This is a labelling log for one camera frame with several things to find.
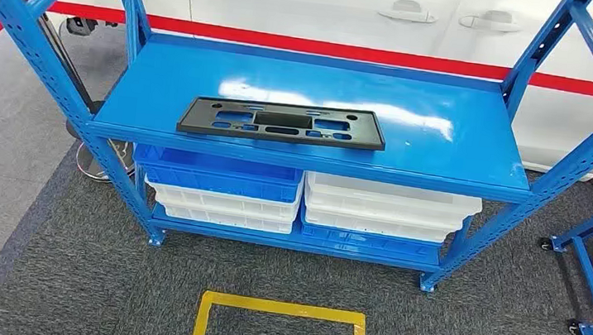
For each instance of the white car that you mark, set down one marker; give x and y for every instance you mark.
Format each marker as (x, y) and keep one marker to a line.
(292, 0)

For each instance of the black plastic frame part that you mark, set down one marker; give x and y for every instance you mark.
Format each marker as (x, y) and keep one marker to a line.
(196, 123)

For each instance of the blue metal shelf rack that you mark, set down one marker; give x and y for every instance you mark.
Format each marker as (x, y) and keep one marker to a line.
(310, 85)

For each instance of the blue wheeled cart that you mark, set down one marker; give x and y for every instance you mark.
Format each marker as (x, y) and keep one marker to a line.
(592, 285)

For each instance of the white plastic bin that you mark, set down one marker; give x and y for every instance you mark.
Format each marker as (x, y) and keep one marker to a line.
(216, 202)
(380, 211)
(225, 219)
(382, 189)
(378, 227)

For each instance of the chrome round stand base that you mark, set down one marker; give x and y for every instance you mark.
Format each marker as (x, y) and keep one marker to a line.
(93, 164)

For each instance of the yellow tape floor square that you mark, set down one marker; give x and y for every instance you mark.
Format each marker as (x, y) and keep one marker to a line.
(281, 308)

